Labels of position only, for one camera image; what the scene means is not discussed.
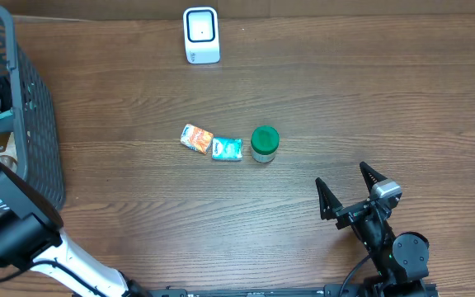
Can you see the grey plastic mesh basket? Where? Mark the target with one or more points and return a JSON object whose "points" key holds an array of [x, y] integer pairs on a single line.
{"points": [[31, 118]]}

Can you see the green lid beige jar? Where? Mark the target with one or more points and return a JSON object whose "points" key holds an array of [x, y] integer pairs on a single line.
{"points": [[265, 141]]}

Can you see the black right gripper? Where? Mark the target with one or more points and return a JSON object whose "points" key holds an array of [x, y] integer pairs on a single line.
{"points": [[331, 205]]}

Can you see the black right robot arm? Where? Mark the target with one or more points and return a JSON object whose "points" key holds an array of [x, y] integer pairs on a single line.
{"points": [[396, 265]]}

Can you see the orange Kleenex tissue pack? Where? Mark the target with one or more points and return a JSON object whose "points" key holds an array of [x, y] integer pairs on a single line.
{"points": [[196, 139]]}

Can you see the white barcode scanner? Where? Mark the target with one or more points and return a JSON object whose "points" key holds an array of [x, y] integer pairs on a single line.
{"points": [[201, 35]]}

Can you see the teal Kleenex tissue pack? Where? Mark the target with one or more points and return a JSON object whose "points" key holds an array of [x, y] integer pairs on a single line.
{"points": [[225, 149]]}

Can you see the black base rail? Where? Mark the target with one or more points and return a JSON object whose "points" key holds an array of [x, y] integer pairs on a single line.
{"points": [[262, 293]]}

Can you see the brown Pantree mushroom bag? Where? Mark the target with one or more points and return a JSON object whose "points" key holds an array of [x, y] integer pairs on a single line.
{"points": [[8, 153]]}

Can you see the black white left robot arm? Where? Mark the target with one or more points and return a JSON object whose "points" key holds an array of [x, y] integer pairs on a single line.
{"points": [[32, 238]]}

